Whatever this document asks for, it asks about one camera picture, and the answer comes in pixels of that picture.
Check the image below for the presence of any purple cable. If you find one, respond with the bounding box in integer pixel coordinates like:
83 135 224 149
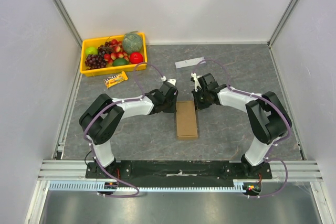
82 62 166 198
193 59 292 199

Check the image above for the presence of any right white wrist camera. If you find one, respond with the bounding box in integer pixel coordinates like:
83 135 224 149
191 72 202 92

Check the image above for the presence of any dark purple grape bunch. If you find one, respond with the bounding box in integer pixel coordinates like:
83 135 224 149
85 54 107 70

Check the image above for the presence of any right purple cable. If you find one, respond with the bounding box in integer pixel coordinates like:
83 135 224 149
193 59 292 199

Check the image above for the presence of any green apple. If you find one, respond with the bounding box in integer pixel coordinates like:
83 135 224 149
85 46 98 56

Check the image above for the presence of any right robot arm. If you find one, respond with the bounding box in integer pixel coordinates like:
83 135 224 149
191 73 292 179

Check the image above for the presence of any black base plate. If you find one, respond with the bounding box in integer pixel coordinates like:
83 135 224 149
85 160 272 181

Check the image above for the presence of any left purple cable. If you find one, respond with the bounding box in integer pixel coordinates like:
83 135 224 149
82 62 166 198

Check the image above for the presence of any red cherry cluster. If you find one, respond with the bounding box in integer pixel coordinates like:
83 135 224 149
98 39 129 66

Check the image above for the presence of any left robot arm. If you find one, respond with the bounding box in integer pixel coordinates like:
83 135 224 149
79 79 178 178

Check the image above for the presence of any grey slim carton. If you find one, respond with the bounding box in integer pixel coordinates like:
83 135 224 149
175 57 205 70

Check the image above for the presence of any red apple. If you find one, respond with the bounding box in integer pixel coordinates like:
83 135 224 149
129 52 144 64

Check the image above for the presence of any brown cardboard box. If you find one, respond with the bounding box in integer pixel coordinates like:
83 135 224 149
176 101 198 140

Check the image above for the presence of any yellow plastic bin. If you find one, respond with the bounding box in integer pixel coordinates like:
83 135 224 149
79 32 148 77

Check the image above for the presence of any slotted cable duct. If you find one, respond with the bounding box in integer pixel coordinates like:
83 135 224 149
49 177 257 193

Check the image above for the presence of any yellow candy packet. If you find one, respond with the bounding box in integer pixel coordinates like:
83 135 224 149
104 71 128 88

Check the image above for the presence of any green netted melon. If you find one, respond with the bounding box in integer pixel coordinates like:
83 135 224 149
122 33 143 54

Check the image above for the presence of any green avocado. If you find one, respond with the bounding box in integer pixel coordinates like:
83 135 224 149
112 58 129 67

